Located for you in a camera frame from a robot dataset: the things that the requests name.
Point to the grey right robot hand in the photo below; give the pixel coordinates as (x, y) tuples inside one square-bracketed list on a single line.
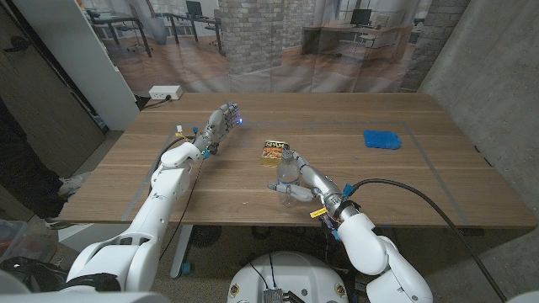
[(322, 181)]

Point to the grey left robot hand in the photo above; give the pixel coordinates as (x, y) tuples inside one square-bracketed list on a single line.
[(215, 124)]

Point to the clear plastic water bottle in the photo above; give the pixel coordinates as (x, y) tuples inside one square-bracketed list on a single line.
[(288, 172)]

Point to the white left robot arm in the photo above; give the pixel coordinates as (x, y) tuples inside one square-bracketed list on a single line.
[(160, 206)]

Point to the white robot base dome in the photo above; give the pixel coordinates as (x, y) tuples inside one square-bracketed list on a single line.
[(288, 275)]

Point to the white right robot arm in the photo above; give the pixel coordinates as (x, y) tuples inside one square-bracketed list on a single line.
[(362, 244)]

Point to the spam can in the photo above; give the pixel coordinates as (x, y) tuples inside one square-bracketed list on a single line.
[(269, 153)]

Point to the white power strip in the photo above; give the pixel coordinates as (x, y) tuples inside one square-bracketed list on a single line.
[(165, 92)]

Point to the printed office backdrop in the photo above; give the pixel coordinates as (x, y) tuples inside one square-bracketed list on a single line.
[(261, 42)]

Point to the black round floor grille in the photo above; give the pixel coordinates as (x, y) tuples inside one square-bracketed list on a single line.
[(206, 235)]

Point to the white leaning panel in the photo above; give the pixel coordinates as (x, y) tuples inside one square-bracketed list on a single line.
[(84, 63)]

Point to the person in dark trousers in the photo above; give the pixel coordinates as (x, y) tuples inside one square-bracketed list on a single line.
[(25, 181)]

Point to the clear plastic storage bin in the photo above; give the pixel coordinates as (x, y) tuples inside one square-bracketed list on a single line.
[(25, 242)]

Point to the black bag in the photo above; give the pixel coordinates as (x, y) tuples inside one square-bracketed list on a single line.
[(29, 271)]

